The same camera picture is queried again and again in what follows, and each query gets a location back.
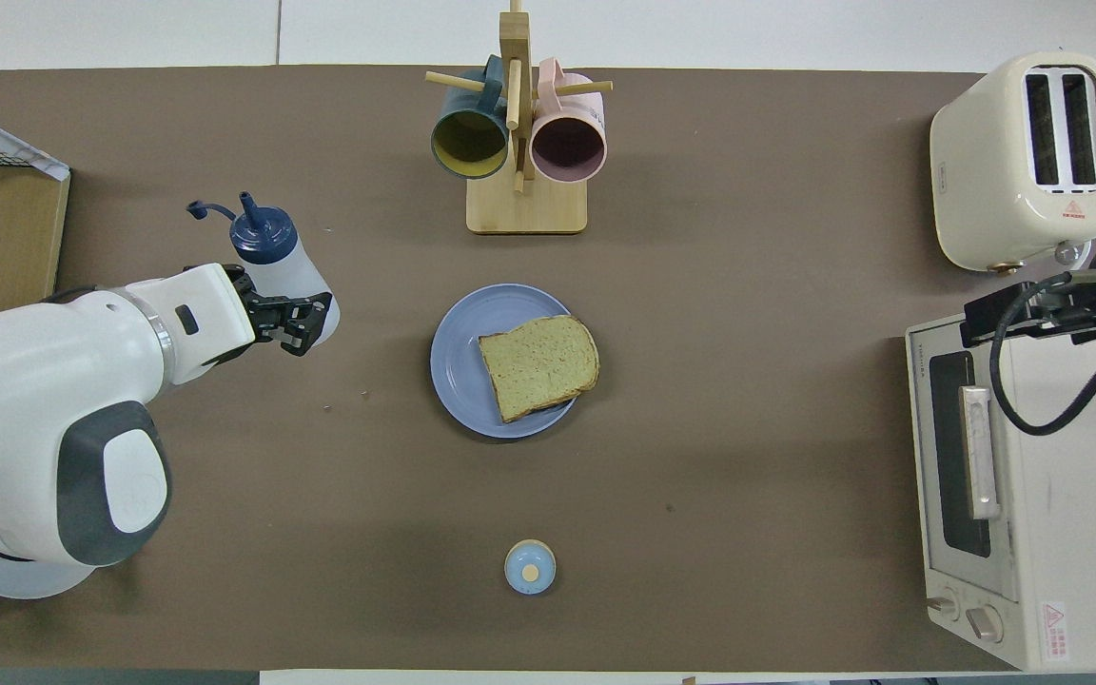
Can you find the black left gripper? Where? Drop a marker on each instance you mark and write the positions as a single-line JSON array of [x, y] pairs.
[[261, 314]]

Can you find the clear squeeze bottle blue cap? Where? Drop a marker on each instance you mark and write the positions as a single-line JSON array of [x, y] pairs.
[[286, 271]]

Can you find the toasted bread slice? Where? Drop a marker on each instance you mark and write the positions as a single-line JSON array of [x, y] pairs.
[[538, 366]]

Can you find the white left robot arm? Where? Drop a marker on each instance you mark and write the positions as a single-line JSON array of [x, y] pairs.
[[34, 381]]

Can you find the blue round plate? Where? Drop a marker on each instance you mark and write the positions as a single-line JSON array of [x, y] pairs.
[[458, 371]]

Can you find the grey plate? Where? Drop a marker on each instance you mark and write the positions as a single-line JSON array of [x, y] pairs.
[[34, 585]]

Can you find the cream two-slot toaster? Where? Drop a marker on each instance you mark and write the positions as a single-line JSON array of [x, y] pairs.
[[986, 162]]

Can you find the white toaster oven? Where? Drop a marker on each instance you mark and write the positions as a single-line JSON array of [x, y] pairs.
[[1081, 495]]

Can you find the teal mug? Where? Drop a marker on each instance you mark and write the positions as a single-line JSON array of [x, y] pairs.
[[469, 143]]

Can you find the wooden mug tree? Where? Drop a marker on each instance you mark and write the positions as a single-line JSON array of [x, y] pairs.
[[527, 209]]

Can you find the brown table mat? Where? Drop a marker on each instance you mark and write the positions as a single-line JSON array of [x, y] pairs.
[[748, 428]]

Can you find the pink mug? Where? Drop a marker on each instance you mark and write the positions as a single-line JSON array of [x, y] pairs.
[[567, 147]]

